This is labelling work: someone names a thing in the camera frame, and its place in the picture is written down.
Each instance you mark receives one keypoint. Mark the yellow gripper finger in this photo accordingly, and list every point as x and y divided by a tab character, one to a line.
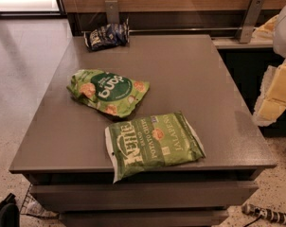
266	31
271	102

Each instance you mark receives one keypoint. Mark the green rice chip bag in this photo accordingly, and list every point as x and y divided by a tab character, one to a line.
107	92

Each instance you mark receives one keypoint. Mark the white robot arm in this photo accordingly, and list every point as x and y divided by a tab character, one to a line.
279	36

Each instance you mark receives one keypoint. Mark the green Kettle jalapeno chip bag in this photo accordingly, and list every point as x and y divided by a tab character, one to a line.
151	142

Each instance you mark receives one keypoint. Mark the blue chip bag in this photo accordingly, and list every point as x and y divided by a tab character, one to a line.
109	36

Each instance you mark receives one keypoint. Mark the black bag on floor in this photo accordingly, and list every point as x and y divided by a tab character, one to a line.
9	212

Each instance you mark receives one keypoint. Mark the black and white power strip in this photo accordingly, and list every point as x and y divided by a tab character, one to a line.
264	213

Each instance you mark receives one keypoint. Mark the right metal wall bracket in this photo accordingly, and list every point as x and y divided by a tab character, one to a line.
245	31

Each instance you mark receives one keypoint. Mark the metal wall bracket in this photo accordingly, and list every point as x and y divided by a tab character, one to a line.
245	31
112	13

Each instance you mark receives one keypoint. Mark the horizontal metal rail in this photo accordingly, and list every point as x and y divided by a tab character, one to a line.
223	30

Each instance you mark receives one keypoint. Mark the left metal wall bracket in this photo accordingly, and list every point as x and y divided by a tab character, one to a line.
112	13

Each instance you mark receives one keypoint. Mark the wire basket under table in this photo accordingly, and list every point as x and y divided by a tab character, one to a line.
30	207

